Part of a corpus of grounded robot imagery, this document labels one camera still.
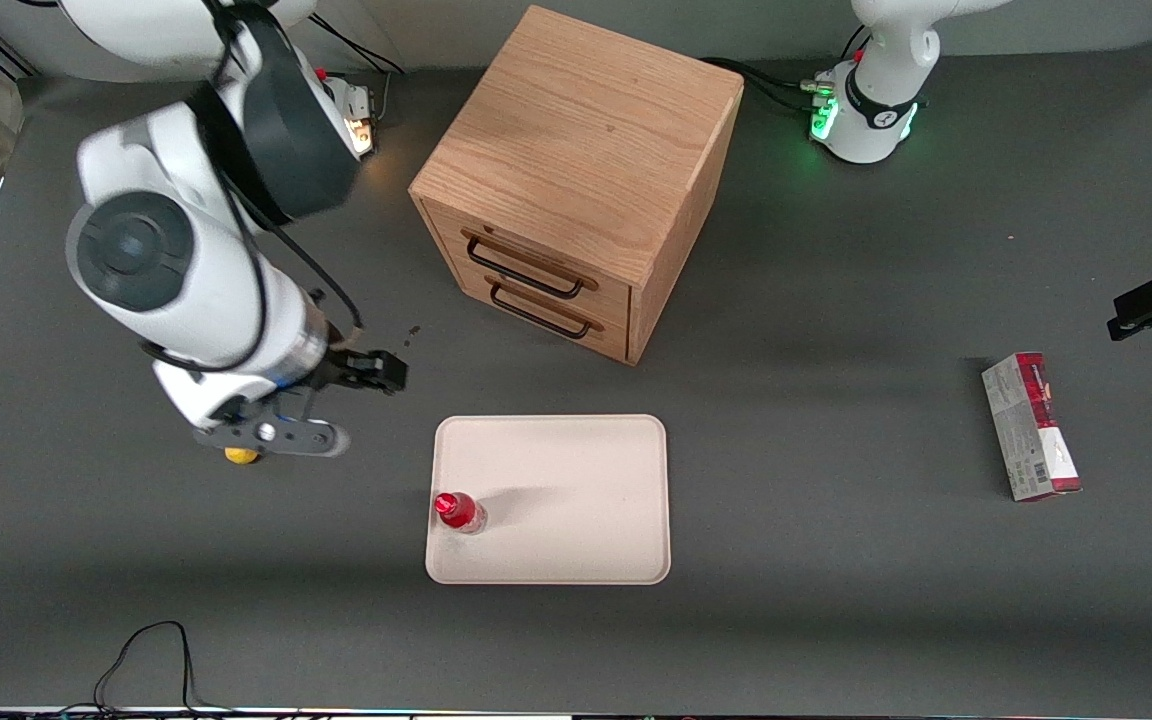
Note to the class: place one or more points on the yellow lemon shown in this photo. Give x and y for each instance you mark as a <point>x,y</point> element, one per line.
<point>241,457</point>

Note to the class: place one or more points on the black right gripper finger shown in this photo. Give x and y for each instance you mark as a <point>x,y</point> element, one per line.
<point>391,365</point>
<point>391,384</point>

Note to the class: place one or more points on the wooden two-drawer cabinet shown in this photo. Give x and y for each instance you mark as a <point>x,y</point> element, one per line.
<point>576,130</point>

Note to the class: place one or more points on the red coke bottle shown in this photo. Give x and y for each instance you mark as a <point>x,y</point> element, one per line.
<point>458,511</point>

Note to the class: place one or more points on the beige plastic tray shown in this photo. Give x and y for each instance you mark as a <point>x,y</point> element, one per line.
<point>566,500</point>

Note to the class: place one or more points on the red and grey carton box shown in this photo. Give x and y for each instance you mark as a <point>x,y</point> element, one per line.
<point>1031,430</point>

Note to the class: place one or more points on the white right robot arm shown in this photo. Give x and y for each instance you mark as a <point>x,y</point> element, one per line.
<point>206,280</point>

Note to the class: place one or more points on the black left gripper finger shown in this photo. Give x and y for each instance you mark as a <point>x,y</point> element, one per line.
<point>1151,296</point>
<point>1141,322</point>

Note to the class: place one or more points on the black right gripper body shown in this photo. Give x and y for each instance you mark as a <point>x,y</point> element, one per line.
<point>349,369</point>

